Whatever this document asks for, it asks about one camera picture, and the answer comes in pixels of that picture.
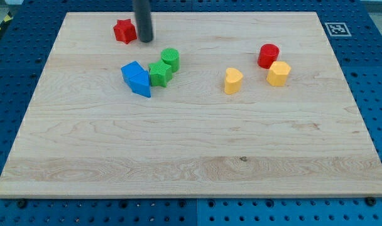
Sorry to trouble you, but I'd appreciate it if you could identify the wooden board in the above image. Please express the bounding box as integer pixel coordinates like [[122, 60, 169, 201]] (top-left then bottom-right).
[[0, 12, 382, 199]]

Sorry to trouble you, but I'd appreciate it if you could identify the yellow hexagon block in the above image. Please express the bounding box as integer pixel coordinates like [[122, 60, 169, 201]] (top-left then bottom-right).
[[266, 61, 292, 87]]

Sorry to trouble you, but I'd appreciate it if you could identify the blue cube block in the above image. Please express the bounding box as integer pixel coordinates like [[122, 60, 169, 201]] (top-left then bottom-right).
[[121, 61, 144, 85]]

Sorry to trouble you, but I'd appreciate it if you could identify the white fiducial marker tag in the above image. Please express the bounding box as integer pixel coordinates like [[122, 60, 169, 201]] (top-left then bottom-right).
[[325, 22, 351, 37]]

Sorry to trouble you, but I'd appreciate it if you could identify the red star block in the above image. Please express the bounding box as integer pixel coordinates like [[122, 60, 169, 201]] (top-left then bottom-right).
[[113, 19, 138, 44]]

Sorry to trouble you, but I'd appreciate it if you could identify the green star block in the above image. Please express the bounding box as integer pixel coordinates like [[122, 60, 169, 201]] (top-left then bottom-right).
[[148, 60, 172, 87]]

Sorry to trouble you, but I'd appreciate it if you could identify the blue triangle block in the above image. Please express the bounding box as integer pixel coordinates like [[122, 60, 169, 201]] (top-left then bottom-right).
[[129, 71, 151, 98]]

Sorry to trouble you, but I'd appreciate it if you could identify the red cylinder block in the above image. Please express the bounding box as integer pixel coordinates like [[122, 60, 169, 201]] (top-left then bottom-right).
[[257, 43, 280, 69]]

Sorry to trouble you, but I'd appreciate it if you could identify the black yellow hazard tape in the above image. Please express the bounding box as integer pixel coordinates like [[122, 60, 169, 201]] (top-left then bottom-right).
[[0, 11, 13, 39]]

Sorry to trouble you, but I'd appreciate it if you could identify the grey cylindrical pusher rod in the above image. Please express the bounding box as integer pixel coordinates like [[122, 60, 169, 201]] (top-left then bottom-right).
[[132, 0, 153, 43]]

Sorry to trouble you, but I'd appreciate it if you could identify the green cylinder block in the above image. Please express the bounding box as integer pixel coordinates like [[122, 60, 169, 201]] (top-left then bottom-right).
[[161, 48, 180, 72]]

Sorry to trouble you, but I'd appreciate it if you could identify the yellow heart block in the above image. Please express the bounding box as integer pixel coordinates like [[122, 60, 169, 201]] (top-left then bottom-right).
[[224, 67, 243, 95]]

